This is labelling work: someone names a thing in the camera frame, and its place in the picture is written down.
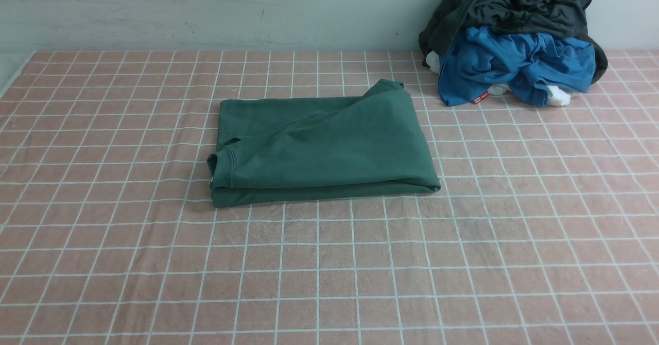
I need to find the pink checkered tablecloth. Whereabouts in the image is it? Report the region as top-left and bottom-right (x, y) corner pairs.
(1, 51), (658, 344)

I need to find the dark grey crumpled garment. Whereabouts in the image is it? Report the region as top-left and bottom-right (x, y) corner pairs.
(418, 0), (608, 82)

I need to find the green long sleeve shirt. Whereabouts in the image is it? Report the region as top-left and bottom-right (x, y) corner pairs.
(207, 79), (441, 209)

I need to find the blue crumpled garment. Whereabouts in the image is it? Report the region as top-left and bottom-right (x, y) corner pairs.
(438, 26), (596, 107)

